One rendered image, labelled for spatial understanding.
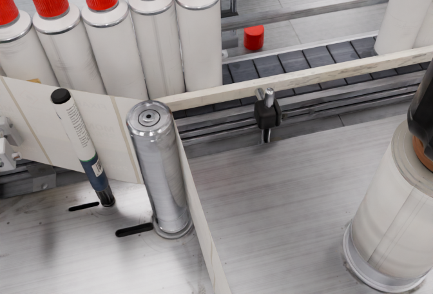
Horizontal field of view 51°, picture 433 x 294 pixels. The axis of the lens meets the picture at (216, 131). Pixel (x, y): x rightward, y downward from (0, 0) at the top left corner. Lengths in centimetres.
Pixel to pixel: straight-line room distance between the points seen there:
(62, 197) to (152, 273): 15
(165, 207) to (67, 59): 20
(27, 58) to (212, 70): 22
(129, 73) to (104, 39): 6
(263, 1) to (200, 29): 35
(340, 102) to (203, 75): 21
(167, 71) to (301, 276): 29
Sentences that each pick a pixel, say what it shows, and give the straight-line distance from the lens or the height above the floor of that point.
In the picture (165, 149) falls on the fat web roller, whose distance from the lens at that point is 38.
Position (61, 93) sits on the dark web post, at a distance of 40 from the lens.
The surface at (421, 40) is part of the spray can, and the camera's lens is 72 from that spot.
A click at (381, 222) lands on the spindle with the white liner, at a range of 42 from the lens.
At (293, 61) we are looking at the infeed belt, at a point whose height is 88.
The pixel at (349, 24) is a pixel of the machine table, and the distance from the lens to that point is 84.
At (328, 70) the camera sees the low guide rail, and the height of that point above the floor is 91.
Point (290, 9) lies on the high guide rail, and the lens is 64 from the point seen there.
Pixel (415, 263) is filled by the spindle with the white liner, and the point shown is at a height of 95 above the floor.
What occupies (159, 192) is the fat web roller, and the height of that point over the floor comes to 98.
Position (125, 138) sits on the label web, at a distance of 44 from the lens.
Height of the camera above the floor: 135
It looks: 53 degrees down
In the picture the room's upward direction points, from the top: 3 degrees counter-clockwise
